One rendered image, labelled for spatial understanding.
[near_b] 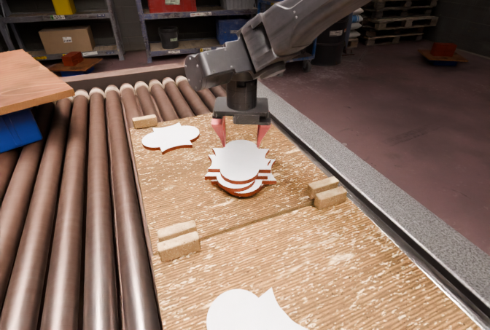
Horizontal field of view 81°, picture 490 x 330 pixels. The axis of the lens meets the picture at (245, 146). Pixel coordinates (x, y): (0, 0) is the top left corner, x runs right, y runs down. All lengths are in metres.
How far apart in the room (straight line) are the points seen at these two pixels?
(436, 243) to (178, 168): 0.48
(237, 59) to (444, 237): 0.45
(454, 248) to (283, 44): 0.42
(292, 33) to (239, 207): 0.30
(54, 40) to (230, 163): 4.59
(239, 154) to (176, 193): 0.14
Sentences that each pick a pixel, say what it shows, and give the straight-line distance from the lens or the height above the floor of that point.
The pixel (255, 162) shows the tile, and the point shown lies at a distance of 0.56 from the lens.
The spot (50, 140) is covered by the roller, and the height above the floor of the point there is 0.92.
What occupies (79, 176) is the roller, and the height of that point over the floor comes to 0.91.
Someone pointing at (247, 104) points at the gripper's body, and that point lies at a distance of 0.53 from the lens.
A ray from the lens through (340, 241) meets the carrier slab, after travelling 0.49.
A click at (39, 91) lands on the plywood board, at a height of 1.04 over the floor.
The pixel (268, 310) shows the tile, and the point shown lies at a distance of 0.40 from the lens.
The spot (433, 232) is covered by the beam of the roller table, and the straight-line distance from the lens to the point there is 0.60.
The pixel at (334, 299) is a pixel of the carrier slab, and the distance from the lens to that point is 0.44.
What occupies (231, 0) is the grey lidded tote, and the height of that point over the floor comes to 0.77.
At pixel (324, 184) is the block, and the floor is 0.96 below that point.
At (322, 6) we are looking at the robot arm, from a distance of 0.37.
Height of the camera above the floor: 1.30
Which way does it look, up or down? 33 degrees down
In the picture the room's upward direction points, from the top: straight up
